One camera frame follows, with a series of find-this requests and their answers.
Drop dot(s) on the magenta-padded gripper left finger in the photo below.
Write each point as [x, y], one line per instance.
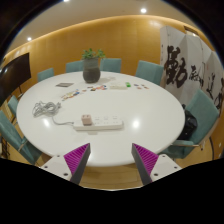
[78, 158]

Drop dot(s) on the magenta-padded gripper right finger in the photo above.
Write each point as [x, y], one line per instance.
[144, 159]

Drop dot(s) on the small pink white charger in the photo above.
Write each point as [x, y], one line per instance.
[87, 120]

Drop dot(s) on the white power strip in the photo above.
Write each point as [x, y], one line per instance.
[106, 124]

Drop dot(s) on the black bag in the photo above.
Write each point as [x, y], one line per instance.
[190, 125]

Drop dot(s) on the dark flat card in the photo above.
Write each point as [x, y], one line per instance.
[64, 84]

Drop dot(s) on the small green item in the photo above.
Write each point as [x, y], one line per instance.
[128, 84]

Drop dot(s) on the white flat box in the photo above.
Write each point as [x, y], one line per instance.
[118, 86]

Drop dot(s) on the potted plant in dark pot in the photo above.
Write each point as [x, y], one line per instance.
[91, 71]

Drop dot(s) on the group of teal chairs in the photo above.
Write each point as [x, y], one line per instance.
[150, 71]

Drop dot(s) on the black television screen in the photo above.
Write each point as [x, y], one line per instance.
[13, 75]

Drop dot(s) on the white folding screen with calligraphy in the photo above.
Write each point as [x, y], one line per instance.
[186, 56]

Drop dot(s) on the group of ceiling lights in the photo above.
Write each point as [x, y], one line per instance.
[143, 10]

